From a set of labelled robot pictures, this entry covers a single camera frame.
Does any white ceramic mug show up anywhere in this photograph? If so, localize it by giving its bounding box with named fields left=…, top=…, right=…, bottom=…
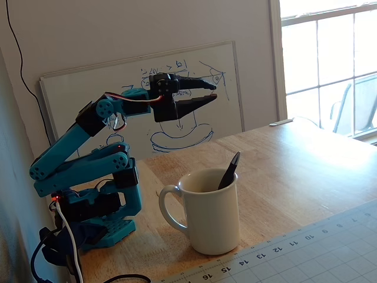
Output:
left=158, top=167, right=240, bottom=256

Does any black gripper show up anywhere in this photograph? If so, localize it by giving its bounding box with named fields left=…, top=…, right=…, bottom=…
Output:
left=148, top=73, right=219, bottom=123

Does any metal patio chair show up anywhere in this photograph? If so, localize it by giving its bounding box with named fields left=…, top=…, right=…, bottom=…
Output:
left=329, top=73, right=377, bottom=138

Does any dark blue ballpoint pen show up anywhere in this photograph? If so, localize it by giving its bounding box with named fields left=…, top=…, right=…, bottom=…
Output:
left=217, top=151, right=242, bottom=191

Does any black cable on table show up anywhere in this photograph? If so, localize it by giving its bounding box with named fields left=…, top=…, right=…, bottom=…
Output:
left=102, top=273, right=151, bottom=283

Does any whiteboard with blue drawings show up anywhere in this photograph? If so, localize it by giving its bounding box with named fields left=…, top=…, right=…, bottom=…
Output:
left=39, top=40, right=245, bottom=180

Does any dark blue table clamp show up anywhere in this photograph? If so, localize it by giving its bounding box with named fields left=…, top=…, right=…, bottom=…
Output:
left=39, top=221, right=107, bottom=266

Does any white usb cable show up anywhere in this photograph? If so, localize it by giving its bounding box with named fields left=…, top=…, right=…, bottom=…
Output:
left=55, top=202, right=85, bottom=283

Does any grey gridded cutting mat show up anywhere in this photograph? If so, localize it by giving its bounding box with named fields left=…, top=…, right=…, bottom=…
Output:
left=160, top=199, right=377, bottom=283

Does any white framed window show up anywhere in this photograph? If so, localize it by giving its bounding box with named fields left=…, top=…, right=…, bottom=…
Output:
left=268, top=0, right=377, bottom=146

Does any blue cable loop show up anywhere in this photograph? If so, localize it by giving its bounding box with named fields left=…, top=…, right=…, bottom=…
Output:
left=30, top=235, right=49, bottom=283

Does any thin black wall cable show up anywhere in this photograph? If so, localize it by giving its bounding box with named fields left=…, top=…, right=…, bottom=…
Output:
left=5, top=0, right=59, bottom=145

